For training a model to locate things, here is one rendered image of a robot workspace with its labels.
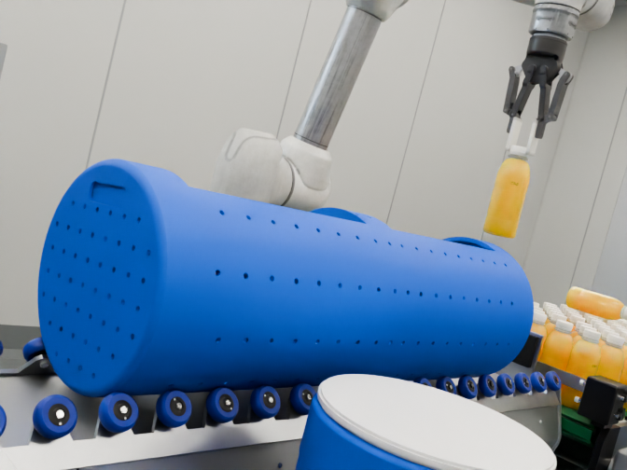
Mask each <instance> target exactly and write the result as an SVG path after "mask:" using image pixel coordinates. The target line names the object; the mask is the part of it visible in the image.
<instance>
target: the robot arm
mask: <svg viewBox="0 0 627 470"><path fill-rule="evenodd" d="M408 1H409V0H346V6H347V8H346V11H345V13H344V15H343V18H342V20H341V24H340V26H339V29H338V31H337V33H336V35H335V37H334V40H333V42H332V44H331V47H330V49H329V52H328V54H327V57H326V59H325V62H324V64H323V66H322V69H321V71H320V73H319V76H318V78H317V80H316V82H315V84H314V87H313V91H312V93H311V95H310V98H309V100H308V102H307V104H306V106H305V109H304V111H303V113H302V116H301V118H300V122H299V124H298V127H297V128H296V131H295V133H294V135H290V136H288V137H286V138H285V139H284V140H282V142H281V144H280V143H279V141H278V140H277V139H276V138H275V137H274V135H273V134H271V133H267V132H264V131H255V130H250V129H245V128H240V129H239V130H238V131H235V132H234V133H233V134H232V135H231V136H230V138H229V139H228V141H227V142H226V143H225V144H224V146H223V148H222V150H221V152H220V154H219V157H218V159H217V162H216V167H215V170H214V173H213V177H212V181H211V185H210V190H209V191H213V192H217V193H222V194H226V195H231V196H235V197H240V198H244V199H249V200H257V201H261V202H266V203H270V204H275V205H279V206H284V207H288V208H293V209H297V210H302V211H306V212H310V211H312V210H315V209H320V208H322V207H323V206H324V205H325V203H326V202H327V200H328V197H329V194H330V190H331V182H330V177H329V175H330V167H331V162H332V160H331V156H330V153H329V151H327V147H328V145H329V143H330V140H331V138H332V136H333V133H334V131H335V130H336V127H337V125H338V123H339V120H340V118H341V114H342V112H343V110H344V107H345V106H346V104H347V101H348V99H349V97H350V94H351V92H352V90H353V87H354V85H355V82H356V80H357V78H358V75H359V73H360V71H361V69H362V66H363V64H364V62H365V60H366V58H367V56H368V53H369V50H370V47H371V45H372V43H373V40H374V38H375V36H376V34H377V32H378V30H379V27H380V25H381V23H382V22H385V21H387V20H388V19H389V18H390V17H391V15H392V14H393V13H394V12H395V11H396V10H397V9H398V8H400V7H402V6H404V5H405V4H406V3H407V2H408ZM512 1H515V2H518V3H522V4H525V5H528V6H531V7H534V9H533V15H532V19H531V22H530V25H529V29H528V33H529V34H530V35H532V36H531V37H530V40H529V43H528V47H527V51H526V57H525V59H524V61H523V62H522V64H521V65H518V66H515V67H514V66H510V67H509V84H508V89H507V94H506V99H505V103H504V108H503V112H504V113H505V114H507V115H509V124H508V128H507V133H509V138H508V141H507V145H506V148H505V149H506V150H507V151H509V152H510V148H511V146H512V145H516V144H517V141H518V137H519V133H520V130H521V126H522V124H523V120H522V119H521V114H522V112H523V109H524V107H525V105H526V103H527V101H528V98H529V96H530V94H531V92H532V89H534V88H535V86H536V85H537V84H539V87H540V93H539V104H538V115H537V119H536V120H533V125H532V129H531V132H530V136H529V140H528V144H527V147H526V151H525V154H526V155H529V156H534V155H535V153H536V146H537V142H538V139H542V138H543V135H544V131H545V128H546V125H547V123H549V122H552V121H556V120H557V118H558V116H559V113H560V110H561V106H562V103H563V100H564V96H565V93H566V90H567V87H568V85H569V84H570V82H571V81H572V79H573V78H574V76H573V75H572V74H571V73H569V72H567V71H565V70H564V68H563V60H564V55H565V52H566V48H567V42H568V41H571V40H572V39H573V37H574V33H575V31H576V30H578V31H581V32H591V31H595V30H598V29H600V28H602V27H603V26H605V25H606V24H607V23H608V22H609V20H610V17H611V15H612V12H613V8H614V7H615V0H512ZM522 71H523V72H524V75H525V78H524V80H523V82H522V88H521V90H520V92H519V95H518V97H517V92H518V88H519V84H520V76H521V75H522ZM557 76H559V81H558V83H557V86H556V89H555V92H554V94H553V97H552V100H551V104H550V91H551V89H552V81H553V80H554V79H555V78H556V77H557ZM516 97H517V99H516Z"/></svg>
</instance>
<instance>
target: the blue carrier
mask: <svg viewBox="0 0 627 470"><path fill-rule="evenodd" d="M37 305H38V318H39V325H40V331H41V336H42V340H43V343H44V347H45V350H46V353H47V356H48V358H49V361H50V363H51V365H52V367H53V369H54V371H55V372H56V374H57V375H58V377H59V378H60V379H61V381H62V382H63V383H64V384H65V385H66V386H67V387H68V388H70V389H71V390H72V391H74V392H76V393H77V394H81V395H83V396H87V397H106V396H107V395H109V394H112V393H114V392H124V393H127V394H129V395H149V394H162V393H164V392H166V391H168V390H170V389H177V390H181V391H183V392H184V393H200V392H211V391H212V390H214V389H215V388H217V387H227V388H230V389H231V390H233V391H236V390H254V389H255V388H257V387H258V386H260V385H263V384H266V385H270V386H271V387H273V388H287V387H294V386H295V385H297V384H299V383H308V384H310V385H311V386H319V385H320V384H321V383H322V382H323V381H324V380H327V379H329V378H331V377H334V376H339V375H345V374H364V375H375V376H382V377H388V378H394V379H400V380H406V381H411V380H415V379H418V378H420V377H423V378H426V379H427V380H437V379H438V378H440V377H443V376H447V377H449V378H450V379H459V378H460V377H462V376H465V375H468V376H470V377H471V378H478V377H480V376H481V375H484V374H488V375H491V374H493V373H495V372H497V371H499V370H501V369H502V368H504V367H505V366H507V365H508V364H510V363H511V362H512V361H513V360H514V359H515V358H516V357H517V355H518V354H519V353H520V351H521V350H522V348H523V346H524V344H525V342H526V341H527V339H528V337H529V334H530V331H531V327H532V323H533V317H534V300H533V294H532V290H531V286H530V283H529V282H528V279H527V277H526V275H525V273H524V271H523V269H522V267H521V266H520V265H519V263H518V262H517V261H516V260H515V259H514V258H513V257H512V256H511V255H510V254H509V253H508V252H506V251H505V250H504V249H502V248H500V247H499V246H497V245H495V244H492V243H490V242H484V241H480V240H476V239H471V238H467V237H451V238H446V239H443V240H439V239H435V238H430V237H426V236H421V235H417V234H412V233H408V232H403V231H399V230H394V229H391V228H390V227H388V226H387V225H386V224H385V223H384V222H383V221H381V220H379V219H377V218H375V217H373V216H370V215H367V214H361V213H356V212H352V211H348V210H343V209H340V208H332V207H327V208H320V209H315V210H312V211H310V212H306V211H302V210H297V209H293V208H288V207H284V206H279V205H275V204H270V203H266V202H261V201H257V200H249V199H244V198H240V197H235V196H231V195H226V194H222V193H217V192H213V191H208V190H204V189H199V188H195V187H189V186H188V185H187V184H186V183H185V182H184V181H183V180H182V179H181V178H180V177H179V176H178V175H176V174H175V173H172V172H170V171H168V170H165V169H162V168H158V167H154V166H149V165H145V164H141V163H137V162H133V161H128V160H125V159H106V160H102V161H100V162H97V163H95V164H93V165H91V166H90V167H89V168H88V169H86V170H85V171H84V172H83V173H82V174H80V175H79V176H78V177H77V178H76V180H75V181H74V182H73V183H72V184H71V186H70V187H69V188H68V189H67V190H66V192H65V193H64V195H63V197H62V199H61V201H60V203H59V205H58V207H57V209H56V211H55V213H54V215H53V217H52V219H51V222H50V225H49V230H48V233H47V236H46V239H45V243H44V247H43V251H42V256H41V261H40V267H39V275H38V288H37Z"/></svg>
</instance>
